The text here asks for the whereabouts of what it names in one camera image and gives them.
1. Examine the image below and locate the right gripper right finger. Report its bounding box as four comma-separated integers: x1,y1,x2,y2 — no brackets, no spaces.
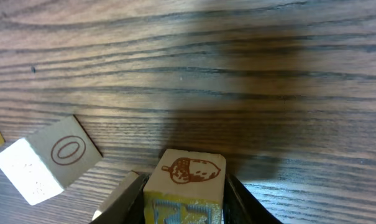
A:
223,174,282,224

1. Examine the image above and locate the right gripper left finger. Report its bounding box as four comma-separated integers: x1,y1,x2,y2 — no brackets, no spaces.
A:
90,170,149,224

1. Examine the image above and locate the acorn picture wooden block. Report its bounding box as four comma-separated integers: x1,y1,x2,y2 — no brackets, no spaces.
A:
143,149,226,224

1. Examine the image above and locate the plain cream wooden block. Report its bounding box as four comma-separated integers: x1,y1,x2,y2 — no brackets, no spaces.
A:
0,116,103,205

